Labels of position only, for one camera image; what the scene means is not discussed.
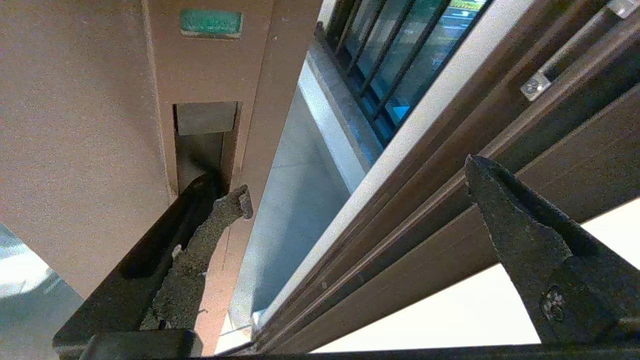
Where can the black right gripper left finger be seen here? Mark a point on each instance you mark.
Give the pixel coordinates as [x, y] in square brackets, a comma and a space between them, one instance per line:
[190, 260]

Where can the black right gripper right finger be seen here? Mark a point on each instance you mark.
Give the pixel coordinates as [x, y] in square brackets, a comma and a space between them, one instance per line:
[540, 250]

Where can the dark brown door jamb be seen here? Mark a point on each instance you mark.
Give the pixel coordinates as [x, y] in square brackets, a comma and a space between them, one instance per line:
[500, 150]

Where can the dark stone window sill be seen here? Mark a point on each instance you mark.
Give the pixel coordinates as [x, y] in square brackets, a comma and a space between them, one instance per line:
[340, 100]

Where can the black metal balcony railing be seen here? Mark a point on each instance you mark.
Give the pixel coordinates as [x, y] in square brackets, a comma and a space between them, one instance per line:
[395, 55]

